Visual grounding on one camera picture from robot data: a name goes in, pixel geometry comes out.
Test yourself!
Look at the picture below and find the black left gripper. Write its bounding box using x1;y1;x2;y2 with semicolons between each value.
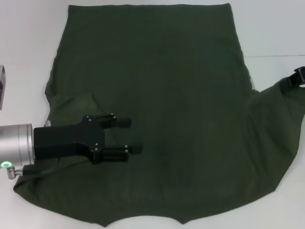
33;113;143;166

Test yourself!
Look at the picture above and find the dark green shirt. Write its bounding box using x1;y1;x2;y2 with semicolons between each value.
13;2;305;229

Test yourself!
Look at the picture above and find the silver left spring connector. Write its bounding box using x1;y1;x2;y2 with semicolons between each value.
5;166;19;180

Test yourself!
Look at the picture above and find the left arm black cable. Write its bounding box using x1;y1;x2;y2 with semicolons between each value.
22;157;81;177

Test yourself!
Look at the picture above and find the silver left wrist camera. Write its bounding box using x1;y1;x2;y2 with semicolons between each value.
0;64;7;111

